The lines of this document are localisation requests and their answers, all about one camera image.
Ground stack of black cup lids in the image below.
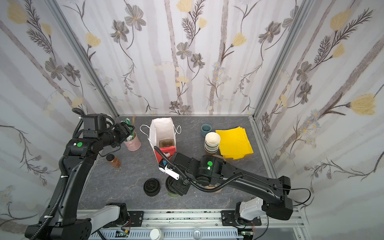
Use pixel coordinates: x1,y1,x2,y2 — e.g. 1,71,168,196
143,179,161,197

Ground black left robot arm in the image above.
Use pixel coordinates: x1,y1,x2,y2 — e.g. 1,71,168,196
25,108,135,240

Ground stack of pulp cup carriers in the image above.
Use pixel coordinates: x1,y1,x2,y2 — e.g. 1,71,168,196
206,154,224,193

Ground green wrapped straw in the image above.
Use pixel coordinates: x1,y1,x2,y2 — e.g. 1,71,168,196
124,118,133,127

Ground yellow paper napkins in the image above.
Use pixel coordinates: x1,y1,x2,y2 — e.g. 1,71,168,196
216,127,254,160

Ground small teal cup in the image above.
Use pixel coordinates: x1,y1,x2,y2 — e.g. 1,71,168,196
201,124,212,138

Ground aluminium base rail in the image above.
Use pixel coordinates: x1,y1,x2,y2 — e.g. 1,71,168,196
78,210,310,240

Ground brown syrup bottle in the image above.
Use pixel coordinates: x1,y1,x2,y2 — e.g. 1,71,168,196
106,154,121,168

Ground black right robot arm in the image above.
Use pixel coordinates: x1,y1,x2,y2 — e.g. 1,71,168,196
154,147,300,227

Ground stack of paper cups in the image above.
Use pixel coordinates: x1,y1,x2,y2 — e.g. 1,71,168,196
204,132,221,155

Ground pink metal straw bucket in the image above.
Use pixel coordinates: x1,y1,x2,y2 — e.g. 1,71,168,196
124,132,141,152

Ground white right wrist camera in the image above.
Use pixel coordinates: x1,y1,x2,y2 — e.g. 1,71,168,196
159,160,180,180

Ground black cup lid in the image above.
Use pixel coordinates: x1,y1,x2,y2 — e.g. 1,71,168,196
166,176,173,193

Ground single pulp cup carrier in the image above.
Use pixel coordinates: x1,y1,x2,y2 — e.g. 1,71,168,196
159,139,175,148

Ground red white paper bag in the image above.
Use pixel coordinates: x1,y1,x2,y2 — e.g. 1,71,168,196
140,118,182,158

